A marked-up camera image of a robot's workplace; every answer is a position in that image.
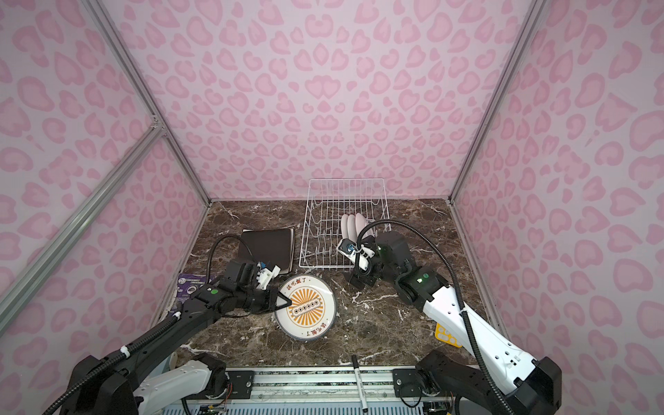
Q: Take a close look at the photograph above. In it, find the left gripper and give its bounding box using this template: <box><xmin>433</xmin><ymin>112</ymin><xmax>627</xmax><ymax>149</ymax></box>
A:
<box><xmin>237</xmin><ymin>284</ymin><xmax>294</xmax><ymax>313</ymax></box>

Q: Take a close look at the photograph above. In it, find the dark brown square plate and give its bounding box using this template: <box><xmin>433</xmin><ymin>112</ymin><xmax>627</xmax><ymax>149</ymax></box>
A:
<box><xmin>237</xmin><ymin>227</ymin><xmax>295</xmax><ymax>275</ymax></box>

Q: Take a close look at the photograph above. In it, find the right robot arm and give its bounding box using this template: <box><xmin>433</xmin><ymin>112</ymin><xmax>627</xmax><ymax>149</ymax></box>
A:
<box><xmin>336</xmin><ymin>231</ymin><xmax>562</xmax><ymax>414</ymax></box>

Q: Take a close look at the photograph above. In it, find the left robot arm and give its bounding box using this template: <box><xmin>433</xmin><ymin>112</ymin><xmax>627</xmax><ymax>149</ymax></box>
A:
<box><xmin>44</xmin><ymin>259</ymin><xmax>292</xmax><ymax>414</ymax></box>

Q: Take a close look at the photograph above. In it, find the yellow calculator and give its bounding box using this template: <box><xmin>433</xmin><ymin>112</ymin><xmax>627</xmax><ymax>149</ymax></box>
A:
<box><xmin>434</xmin><ymin>323</ymin><xmax>463</xmax><ymax>349</ymax></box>

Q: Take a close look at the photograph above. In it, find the purple book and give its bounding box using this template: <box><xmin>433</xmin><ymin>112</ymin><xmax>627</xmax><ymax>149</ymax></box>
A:
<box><xmin>169</xmin><ymin>273</ymin><xmax>206</xmax><ymax>312</ymax></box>

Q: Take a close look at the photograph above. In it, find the black marker pen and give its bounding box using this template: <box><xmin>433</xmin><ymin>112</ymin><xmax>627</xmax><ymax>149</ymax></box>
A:
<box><xmin>351</xmin><ymin>354</ymin><xmax>369</xmax><ymax>414</ymax></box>

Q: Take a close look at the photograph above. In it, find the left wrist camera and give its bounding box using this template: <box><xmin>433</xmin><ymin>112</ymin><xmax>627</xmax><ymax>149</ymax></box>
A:
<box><xmin>257</xmin><ymin>266</ymin><xmax>281</xmax><ymax>291</ymax></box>

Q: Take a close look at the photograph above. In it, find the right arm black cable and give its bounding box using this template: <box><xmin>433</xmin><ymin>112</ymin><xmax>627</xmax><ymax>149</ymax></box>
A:
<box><xmin>354</xmin><ymin>219</ymin><xmax>515</xmax><ymax>415</ymax></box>

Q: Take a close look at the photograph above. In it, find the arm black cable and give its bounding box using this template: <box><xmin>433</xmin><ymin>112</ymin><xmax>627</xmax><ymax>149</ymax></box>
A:
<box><xmin>354</xmin><ymin>219</ymin><xmax>515</xmax><ymax>415</ymax></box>
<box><xmin>40</xmin><ymin>235</ymin><xmax>255</xmax><ymax>415</ymax></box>

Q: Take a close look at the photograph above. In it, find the white wire dish rack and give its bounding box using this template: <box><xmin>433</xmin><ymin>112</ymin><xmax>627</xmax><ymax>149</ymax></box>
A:
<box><xmin>299</xmin><ymin>178</ymin><xmax>389</xmax><ymax>270</ymax></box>

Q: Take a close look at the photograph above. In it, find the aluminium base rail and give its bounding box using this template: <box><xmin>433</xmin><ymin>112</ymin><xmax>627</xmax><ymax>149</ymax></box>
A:
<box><xmin>95</xmin><ymin>364</ymin><xmax>551</xmax><ymax>415</ymax></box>

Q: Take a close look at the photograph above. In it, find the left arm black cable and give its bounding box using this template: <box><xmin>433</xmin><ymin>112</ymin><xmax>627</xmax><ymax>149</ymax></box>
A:
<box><xmin>40</xmin><ymin>235</ymin><xmax>255</xmax><ymax>415</ymax></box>

